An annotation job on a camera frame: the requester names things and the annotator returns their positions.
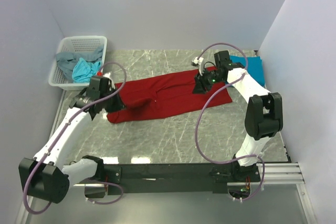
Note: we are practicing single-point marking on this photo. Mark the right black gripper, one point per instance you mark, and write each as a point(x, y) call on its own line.
point(200, 83)

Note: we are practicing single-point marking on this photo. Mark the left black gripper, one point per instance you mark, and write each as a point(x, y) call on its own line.
point(118, 106)

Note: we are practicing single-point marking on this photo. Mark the red t shirt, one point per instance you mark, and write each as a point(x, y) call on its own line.
point(160, 97)

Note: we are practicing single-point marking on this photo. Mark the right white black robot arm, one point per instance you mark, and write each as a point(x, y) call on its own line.
point(263, 117)

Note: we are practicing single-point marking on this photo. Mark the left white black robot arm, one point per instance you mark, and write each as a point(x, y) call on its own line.
point(46, 176)

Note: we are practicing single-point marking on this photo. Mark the folded teal t shirt stack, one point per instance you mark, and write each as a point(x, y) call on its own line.
point(255, 67)

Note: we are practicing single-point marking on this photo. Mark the light blue t shirt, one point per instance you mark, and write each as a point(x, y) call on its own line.
point(84, 70)

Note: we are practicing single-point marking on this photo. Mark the white plastic laundry basket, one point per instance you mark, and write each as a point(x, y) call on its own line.
point(70, 51)

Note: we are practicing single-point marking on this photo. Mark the grey blue t shirt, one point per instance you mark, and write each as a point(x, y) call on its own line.
point(67, 60)

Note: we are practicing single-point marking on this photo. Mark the black base crossbar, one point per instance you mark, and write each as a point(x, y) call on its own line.
point(176, 178)

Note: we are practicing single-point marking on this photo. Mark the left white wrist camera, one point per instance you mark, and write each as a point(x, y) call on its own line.
point(109, 76)

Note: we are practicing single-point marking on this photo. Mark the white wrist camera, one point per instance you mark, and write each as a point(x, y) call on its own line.
point(109, 76)
point(199, 63)

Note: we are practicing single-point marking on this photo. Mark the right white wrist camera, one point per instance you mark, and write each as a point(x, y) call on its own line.
point(199, 63)

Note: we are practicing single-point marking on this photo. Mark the aluminium rail frame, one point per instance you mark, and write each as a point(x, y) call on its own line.
point(278, 173)

